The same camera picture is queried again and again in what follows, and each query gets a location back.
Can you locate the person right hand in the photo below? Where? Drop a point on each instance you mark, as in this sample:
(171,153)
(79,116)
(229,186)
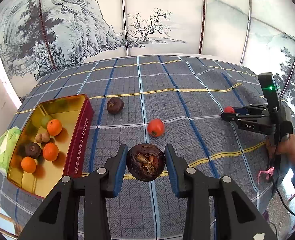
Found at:
(286,147)

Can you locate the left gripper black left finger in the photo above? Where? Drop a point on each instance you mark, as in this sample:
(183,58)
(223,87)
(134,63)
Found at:
(57,216)

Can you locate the gold red toffee tin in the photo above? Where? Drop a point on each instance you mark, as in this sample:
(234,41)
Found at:
(75,113)

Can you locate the landscape painting folding screen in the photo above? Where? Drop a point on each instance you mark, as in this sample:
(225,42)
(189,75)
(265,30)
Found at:
(39,36)

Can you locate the wooden chair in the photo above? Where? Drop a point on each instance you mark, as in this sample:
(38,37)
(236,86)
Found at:
(8,227)

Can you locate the dark mangosteen in tin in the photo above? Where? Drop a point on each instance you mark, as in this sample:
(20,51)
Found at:
(33,150)

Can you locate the green round fruit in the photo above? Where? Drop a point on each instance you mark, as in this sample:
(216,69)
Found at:
(45,120)

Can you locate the orange mandarin left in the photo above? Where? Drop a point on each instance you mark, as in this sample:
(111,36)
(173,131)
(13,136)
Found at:
(28,165)

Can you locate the small red tomato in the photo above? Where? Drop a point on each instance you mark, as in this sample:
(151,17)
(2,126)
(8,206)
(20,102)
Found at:
(229,109)

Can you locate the orange mandarin near green fruit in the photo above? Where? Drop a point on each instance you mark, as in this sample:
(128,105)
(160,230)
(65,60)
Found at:
(54,127)

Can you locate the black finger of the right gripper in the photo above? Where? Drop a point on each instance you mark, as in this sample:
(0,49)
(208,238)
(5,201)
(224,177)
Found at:
(237,116)
(250,110)

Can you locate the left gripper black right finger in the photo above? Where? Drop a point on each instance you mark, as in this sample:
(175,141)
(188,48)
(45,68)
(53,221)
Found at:
(236,217)

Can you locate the green tissue pack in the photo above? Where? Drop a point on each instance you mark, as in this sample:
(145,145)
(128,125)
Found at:
(7,145)

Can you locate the brown longan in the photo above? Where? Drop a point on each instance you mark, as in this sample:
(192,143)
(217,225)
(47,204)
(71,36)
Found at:
(38,138)
(45,137)

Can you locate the red tomato middle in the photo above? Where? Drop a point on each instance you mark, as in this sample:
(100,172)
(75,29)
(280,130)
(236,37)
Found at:
(156,128)

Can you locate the orange mandarin front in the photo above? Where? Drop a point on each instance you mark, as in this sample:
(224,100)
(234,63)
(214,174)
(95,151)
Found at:
(50,151)

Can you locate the dark mangosteen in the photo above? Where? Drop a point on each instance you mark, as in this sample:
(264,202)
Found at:
(33,150)
(145,162)
(115,105)

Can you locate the blue plaid tablecloth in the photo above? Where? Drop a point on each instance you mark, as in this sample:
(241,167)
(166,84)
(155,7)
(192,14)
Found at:
(188,94)

